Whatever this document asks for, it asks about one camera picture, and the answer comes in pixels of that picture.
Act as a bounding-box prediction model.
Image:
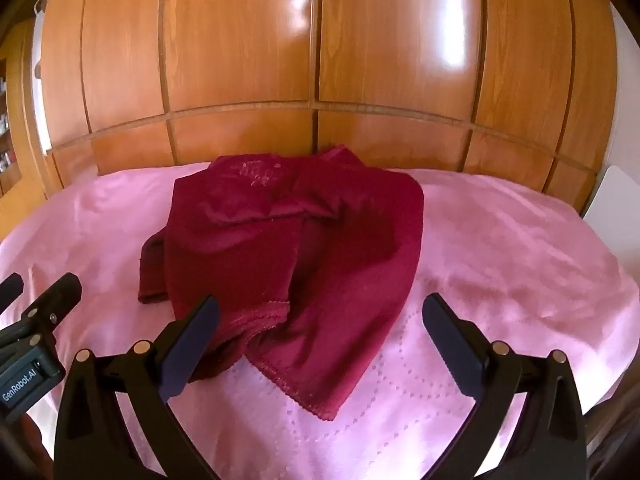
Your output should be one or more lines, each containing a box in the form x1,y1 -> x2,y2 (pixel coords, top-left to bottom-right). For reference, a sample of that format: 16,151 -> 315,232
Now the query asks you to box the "wooden wardrobe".
35,0 -> 621,213

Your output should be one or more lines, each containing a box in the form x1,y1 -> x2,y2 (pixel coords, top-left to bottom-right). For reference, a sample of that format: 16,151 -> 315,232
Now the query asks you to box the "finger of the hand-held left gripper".
20,272 -> 83,347
0,272 -> 25,304

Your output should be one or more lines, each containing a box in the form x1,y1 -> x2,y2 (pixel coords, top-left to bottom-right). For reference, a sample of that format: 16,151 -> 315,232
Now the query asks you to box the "white board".
582,165 -> 640,267

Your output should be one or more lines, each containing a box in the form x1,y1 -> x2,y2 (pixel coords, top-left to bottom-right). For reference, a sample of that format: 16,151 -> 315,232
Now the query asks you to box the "wooden bookshelf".
0,17 -> 50,201

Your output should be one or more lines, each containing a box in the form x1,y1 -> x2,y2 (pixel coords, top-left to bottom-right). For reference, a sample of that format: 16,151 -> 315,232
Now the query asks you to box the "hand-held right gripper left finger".
52,294 -> 223,480

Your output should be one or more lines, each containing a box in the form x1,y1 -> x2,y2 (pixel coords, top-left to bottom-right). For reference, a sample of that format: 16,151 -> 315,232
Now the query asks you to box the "dark red garment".
137,144 -> 426,421

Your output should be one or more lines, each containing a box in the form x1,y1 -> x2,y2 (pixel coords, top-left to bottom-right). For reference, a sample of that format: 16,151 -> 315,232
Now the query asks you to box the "pink bedspread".
0,162 -> 633,480

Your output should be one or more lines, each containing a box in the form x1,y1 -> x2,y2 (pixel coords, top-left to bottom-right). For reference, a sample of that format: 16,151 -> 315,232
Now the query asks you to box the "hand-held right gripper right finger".
421,292 -> 589,480

